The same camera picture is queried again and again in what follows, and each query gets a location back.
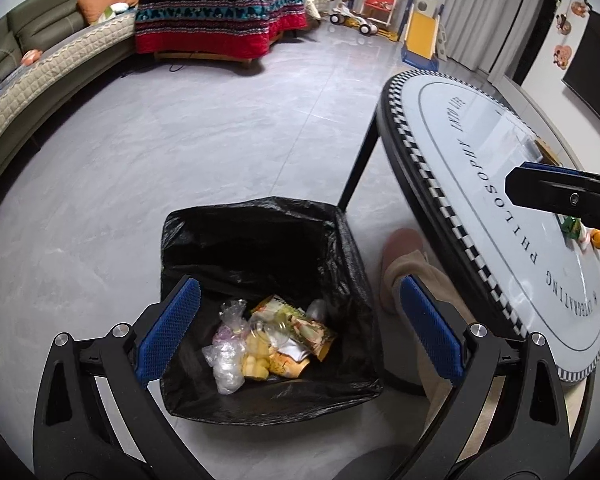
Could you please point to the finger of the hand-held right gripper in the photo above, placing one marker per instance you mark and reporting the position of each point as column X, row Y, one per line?
column 555, row 192

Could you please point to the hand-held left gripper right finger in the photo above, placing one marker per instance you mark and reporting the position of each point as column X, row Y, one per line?
column 432, row 330

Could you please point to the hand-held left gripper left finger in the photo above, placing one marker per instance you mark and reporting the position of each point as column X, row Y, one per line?
column 170, row 330

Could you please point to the bag of pink rubber bands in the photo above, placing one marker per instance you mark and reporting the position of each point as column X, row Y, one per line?
column 226, row 332

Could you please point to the clear bag of white pieces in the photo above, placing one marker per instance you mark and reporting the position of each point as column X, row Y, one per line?
column 227, row 365

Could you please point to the yellow sponge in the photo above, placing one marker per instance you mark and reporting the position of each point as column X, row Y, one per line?
column 255, row 360

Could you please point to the green yellow snack packet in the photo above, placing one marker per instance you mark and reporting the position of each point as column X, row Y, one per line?
column 310, row 332

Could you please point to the trash bin with black bag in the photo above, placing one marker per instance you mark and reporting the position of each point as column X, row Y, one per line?
column 260, row 240

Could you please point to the small green packet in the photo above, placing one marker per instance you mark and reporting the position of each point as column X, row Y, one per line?
column 571, row 227

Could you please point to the person's leg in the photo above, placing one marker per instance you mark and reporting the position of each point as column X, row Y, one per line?
column 445, row 290

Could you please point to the black television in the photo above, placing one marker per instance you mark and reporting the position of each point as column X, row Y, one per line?
column 595, row 70

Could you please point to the black table leg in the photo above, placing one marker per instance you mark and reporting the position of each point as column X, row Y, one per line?
column 360, row 160

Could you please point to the grey curtain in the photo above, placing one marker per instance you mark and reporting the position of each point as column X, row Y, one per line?
column 480, row 10

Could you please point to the white ride-on toy car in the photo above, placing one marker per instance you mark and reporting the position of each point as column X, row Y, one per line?
column 352, row 15

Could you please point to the wooden low table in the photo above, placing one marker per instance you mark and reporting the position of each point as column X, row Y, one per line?
column 205, row 57

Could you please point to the sofa with quilted cover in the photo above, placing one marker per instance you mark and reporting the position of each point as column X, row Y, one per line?
column 40, row 75

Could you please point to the white rocking toy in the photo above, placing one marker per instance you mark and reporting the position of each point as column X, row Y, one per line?
column 319, row 10

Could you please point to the cartoon wall sticker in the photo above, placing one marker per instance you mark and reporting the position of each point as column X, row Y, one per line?
column 563, row 56
column 564, row 22
column 580, row 7

